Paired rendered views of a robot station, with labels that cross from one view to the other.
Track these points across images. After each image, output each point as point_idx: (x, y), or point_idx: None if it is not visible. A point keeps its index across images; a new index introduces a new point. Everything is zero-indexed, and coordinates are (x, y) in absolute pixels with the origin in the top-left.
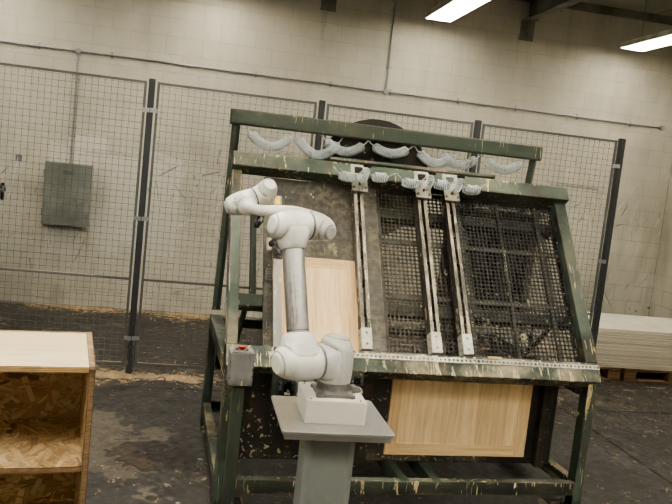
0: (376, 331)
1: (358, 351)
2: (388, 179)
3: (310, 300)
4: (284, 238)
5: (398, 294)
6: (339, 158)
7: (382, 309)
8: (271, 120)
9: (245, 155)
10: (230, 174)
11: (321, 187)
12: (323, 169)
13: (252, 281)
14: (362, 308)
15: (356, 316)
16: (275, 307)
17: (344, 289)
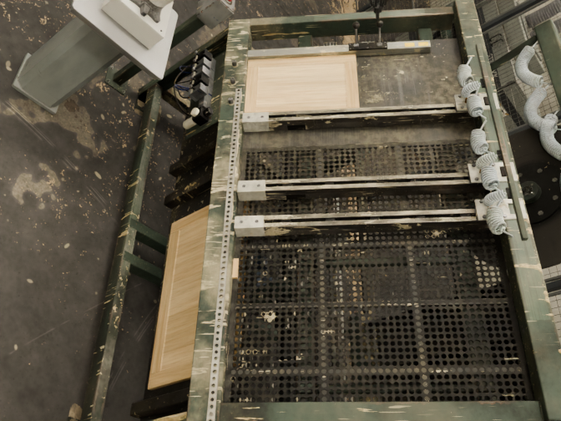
0: (271, 139)
1: (241, 114)
2: (487, 134)
3: (304, 78)
4: None
5: (322, 161)
6: (480, 51)
7: (300, 145)
8: (553, 54)
9: (469, 6)
10: None
11: (459, 86)
12: (476, 68)
13: None
14: (292, 113)
15: None
16: (290, 49)
17: (320, 107)
